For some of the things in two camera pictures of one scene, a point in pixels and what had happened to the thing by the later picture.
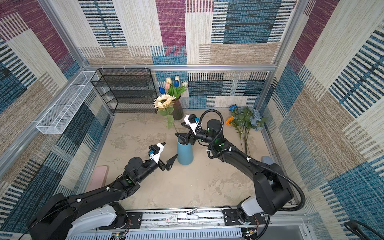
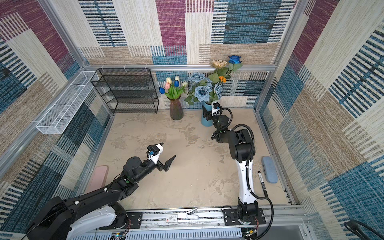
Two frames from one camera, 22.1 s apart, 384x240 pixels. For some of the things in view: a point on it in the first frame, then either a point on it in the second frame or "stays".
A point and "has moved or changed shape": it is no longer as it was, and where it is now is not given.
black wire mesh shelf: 126,90 stays
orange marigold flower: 230,121 has moved or changed shape
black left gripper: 168,165 stays
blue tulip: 162,90 stays
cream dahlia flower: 164,104 -> 219,64
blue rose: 233,107 -> 234,63
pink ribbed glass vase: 177,113 stays
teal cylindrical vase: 185,152 -> 204,121
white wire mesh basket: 58,117 stays
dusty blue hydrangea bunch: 247,118 -> 202,89
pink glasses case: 99,178 stays
